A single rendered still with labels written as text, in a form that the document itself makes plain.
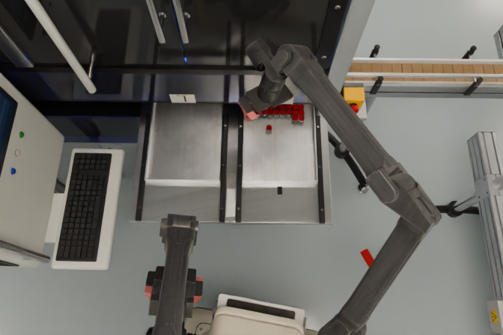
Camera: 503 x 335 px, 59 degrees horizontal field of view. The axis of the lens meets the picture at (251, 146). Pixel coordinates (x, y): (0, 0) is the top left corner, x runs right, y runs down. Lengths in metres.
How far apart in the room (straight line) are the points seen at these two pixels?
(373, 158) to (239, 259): 1.55
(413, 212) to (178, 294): 0.48
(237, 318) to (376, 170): 0.45
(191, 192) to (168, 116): 0.31
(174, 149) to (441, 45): 2.02
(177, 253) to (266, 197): 0.66
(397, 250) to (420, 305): 1.55
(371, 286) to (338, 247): 1.42
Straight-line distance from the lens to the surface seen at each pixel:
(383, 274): 1.02
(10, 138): 1.51
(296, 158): 1.61
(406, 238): 0.97
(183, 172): 1.61
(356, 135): 0.98
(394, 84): 1.76
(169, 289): 0.90
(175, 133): 1.67
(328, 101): 1.00
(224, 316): 1.06
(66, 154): 2.24
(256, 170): 1.59
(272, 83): 1.08
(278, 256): 2.42
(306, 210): 1.56
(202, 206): 1.56
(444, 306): 2.58
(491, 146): 2.25
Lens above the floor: 2.39
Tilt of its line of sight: 68 degrees down
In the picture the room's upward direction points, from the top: straight up
